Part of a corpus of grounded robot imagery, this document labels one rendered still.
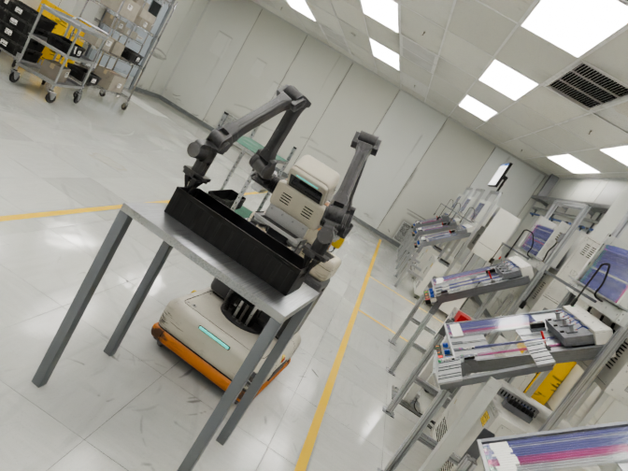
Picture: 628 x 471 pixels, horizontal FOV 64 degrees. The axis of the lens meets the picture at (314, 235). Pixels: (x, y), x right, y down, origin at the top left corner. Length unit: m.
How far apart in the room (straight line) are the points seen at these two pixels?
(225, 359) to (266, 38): 10.19
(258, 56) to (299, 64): 0.97
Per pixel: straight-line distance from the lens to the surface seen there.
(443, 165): 11.36
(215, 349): 2.54
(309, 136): 11.56
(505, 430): 2.87
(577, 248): 4.20
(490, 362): 2.71
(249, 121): 2.01
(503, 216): 7.37
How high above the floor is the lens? 1.37
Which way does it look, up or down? 11 degrees down
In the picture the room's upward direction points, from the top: 31 degrees clockwise
